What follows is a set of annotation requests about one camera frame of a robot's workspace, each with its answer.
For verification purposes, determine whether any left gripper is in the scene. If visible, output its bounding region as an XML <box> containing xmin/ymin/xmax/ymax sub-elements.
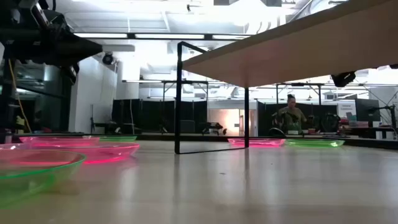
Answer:
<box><xmin>0</xmin><ymin>21</ymin><xmax>104</xmax><ymax>66</ymax></box>

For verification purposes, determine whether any pink translucent plastic plate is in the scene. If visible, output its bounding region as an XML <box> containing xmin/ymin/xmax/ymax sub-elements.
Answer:
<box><xmin>0</xmin><ymin>142</ymin><xmax>34</xmax><ymax>152</ymax></box>
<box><xmin>19</xmin><ymin>136</ymin><xmax>101</xmax><ymax>147</ymax></box>
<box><xmin>18</xmin><ymin>141</ymin><xmax>141</xmax><ymax>166</ymax></box>
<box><xmin>227</xmin><ymin>138</ymin><xmax>286</xmax><ymax>148</ymax></box>

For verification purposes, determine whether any green translucent plastic plate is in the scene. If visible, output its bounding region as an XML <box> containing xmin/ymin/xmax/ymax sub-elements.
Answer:
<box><xmin>284</xmin><ymin>138</ymin><xmax>345</xmax><ymax>148</ymax></box>
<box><xmin>98</xmin><ymin>135</ymin><xmax>137</xmax><ymax>143</ymax></box>
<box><xmin>0</xmin><ymin>149</ymin><xmax>87</xmax><ymax>208</ymax></box>

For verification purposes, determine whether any wooden shelf with black legs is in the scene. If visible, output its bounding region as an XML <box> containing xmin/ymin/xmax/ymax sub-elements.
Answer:
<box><xmin>174</xmin><ymin>0</ymin><xmax>398</xmax><ymax>156</ymax></box>

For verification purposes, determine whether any long ceiling light strip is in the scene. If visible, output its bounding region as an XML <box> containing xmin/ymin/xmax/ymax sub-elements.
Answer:
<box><xmin>134</xmin><ymin>33</ymin><xmax>205</xmax><ymax>40</ymax></box>
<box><xmin>212</xmin><ymin>34</ymin><xmax>251</xmax><ymax>40</ymax></box>
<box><xmin>73</xmin><ymin>32</ymin><xmax>129</xmax><ymax>39</ymax></box>

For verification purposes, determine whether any black room divider panel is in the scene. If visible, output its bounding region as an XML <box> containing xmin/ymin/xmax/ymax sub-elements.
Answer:
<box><xmin>111</xmin><ymin>98</ymin><xmax>208</xmax><ymax>134</ymax></box>
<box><xmin>257</xmin><ymin>101</ymin><xmax>339</xmax><ymax>135</ymax></box>

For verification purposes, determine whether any yellow-green bottle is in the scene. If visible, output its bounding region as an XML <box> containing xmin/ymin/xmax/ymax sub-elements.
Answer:
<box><xmin>15</xmin><ymin>115</ymin><xmax>25</xmax><ymax>134</ymax></box>

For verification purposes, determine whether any person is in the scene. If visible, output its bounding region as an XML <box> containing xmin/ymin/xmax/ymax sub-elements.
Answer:
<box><xmin>277</xmin><ymin>93</ymin><xmax>308</xmax><ymax>135</ymax></box>

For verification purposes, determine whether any black computer monitor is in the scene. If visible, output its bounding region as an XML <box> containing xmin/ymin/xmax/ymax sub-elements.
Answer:
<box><xmin>354</xmin><ymin>98</ymin><xmax>381</xmax><ymax>123</ymax></box>

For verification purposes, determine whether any yellow power cable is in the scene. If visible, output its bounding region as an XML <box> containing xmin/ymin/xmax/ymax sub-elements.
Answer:
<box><xmin>7</xmin><ymin>58</ymin><xmax>33</xmax><ymax>134</ymax></box>

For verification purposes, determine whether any black metal table frame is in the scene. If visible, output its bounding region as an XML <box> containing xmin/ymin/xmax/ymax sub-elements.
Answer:
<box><xmin>12</xmin><ymin>133</ymin><xmax>398</xmax><ymax>151</ymax></box>

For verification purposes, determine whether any white wall sign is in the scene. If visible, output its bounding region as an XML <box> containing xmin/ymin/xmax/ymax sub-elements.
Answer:
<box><xmin>337</xmin><ymin>102</ymin><xmax>357</xmax><ymax>119</ymax></box>

